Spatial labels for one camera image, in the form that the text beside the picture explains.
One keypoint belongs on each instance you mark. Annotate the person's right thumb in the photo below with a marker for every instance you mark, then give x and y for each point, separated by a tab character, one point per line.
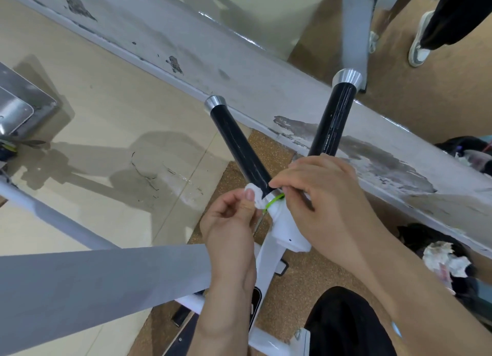
296	211

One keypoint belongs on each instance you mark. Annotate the green zip tie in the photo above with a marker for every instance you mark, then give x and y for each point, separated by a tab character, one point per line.
273	202

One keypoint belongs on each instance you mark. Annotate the person's black trouser leg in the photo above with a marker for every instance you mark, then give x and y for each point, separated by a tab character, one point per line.
346	325

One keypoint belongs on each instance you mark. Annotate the black bag with pink item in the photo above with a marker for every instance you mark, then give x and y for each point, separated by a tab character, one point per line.
469	152

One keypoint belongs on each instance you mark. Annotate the white scuffed baseboard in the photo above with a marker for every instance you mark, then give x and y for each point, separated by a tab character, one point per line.
246	82

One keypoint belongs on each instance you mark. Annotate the black bag with crumpled paper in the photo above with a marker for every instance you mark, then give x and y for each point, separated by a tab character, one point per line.
446	259

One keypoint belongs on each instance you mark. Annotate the person's left thumb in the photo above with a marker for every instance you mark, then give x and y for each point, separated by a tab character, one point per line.
249	200

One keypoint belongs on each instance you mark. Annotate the person's right forearm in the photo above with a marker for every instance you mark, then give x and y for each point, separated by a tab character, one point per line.
422	302

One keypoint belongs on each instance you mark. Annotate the brown cork mat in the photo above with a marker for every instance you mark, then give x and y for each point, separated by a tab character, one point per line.
307	275

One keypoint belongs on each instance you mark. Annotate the white machine frame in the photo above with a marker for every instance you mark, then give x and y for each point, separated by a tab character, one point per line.
271	248

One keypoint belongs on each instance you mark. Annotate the grey metal post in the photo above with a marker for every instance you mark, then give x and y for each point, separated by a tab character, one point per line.
355	29

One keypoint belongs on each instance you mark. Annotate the person's right hand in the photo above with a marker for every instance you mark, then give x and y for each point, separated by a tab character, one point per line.
334	209

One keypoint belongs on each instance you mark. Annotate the wide grey metal beam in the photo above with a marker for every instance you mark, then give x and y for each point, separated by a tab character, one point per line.
96	290

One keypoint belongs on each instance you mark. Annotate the person's left hand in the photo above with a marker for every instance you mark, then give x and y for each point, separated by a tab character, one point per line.
226	236

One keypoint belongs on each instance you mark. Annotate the thin grey metal leg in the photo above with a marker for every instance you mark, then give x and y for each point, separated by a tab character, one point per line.
50	215

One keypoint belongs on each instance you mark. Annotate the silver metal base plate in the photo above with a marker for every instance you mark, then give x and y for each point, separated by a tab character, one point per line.
21	102

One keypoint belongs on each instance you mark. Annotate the wall mirror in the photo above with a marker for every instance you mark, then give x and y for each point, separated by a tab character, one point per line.
403	79

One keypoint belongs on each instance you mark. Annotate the person's left forearm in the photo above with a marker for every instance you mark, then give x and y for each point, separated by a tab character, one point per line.
226	321

